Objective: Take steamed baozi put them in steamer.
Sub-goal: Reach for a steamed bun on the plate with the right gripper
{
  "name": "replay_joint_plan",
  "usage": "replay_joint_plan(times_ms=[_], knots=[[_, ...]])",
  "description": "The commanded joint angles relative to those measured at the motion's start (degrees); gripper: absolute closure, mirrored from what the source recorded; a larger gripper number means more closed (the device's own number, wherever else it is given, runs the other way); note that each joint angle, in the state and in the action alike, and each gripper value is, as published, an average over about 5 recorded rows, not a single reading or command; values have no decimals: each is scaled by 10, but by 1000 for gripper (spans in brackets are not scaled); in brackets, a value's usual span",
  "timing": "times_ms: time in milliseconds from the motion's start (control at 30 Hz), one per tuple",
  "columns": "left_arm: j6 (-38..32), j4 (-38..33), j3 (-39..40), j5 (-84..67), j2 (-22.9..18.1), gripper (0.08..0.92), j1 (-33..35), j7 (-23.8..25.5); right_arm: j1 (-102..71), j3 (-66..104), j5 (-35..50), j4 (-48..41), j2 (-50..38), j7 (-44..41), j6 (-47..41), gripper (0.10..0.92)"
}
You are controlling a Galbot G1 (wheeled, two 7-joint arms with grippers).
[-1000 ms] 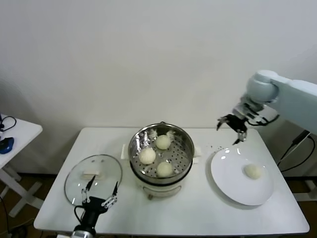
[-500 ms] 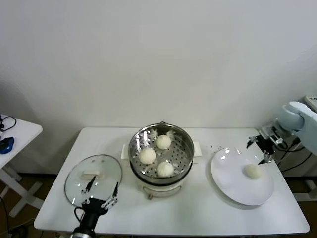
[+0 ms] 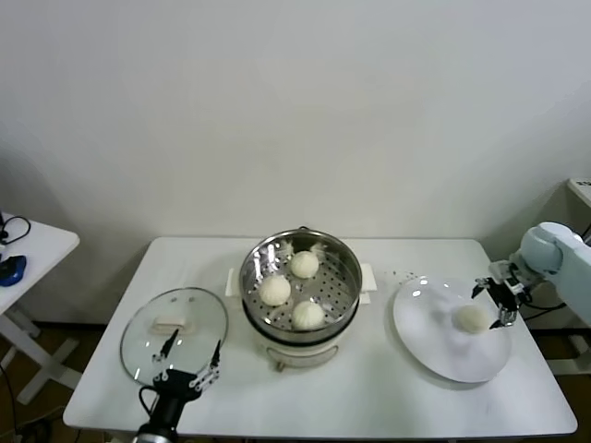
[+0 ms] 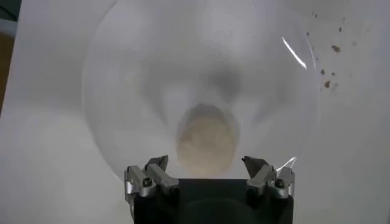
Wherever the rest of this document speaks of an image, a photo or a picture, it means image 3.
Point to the blue computer mouse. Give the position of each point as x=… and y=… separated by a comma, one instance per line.
x=11, y=270

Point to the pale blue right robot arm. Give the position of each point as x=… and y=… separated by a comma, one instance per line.
x=572, y=267

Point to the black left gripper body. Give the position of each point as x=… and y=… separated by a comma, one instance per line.
x=177, y=385

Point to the white steamed baozi bun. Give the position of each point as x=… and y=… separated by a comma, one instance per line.
x=308, y=315
x=304, y=264
x=471, y=319
x=274, y=290

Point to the round glass pot lid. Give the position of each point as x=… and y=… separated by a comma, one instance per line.
x=203, y=314

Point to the white side table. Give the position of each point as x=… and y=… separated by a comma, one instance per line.
x=46, y=240

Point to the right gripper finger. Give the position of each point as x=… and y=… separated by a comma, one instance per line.
x=508, y=317
x=481, y=283

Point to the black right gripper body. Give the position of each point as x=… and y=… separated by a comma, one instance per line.
x=505, y=297

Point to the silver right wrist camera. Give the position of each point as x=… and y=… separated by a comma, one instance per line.
x=500, y=270

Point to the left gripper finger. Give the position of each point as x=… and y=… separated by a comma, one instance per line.
x=215, y=356
x=169, y=345

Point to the white round plate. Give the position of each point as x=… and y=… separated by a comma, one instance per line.
x=425, y=332

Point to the white electric cooking pot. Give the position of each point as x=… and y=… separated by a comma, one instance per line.
x=300, y=353

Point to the stainless steel steamer basket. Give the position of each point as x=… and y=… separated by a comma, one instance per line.
x=344, y=277

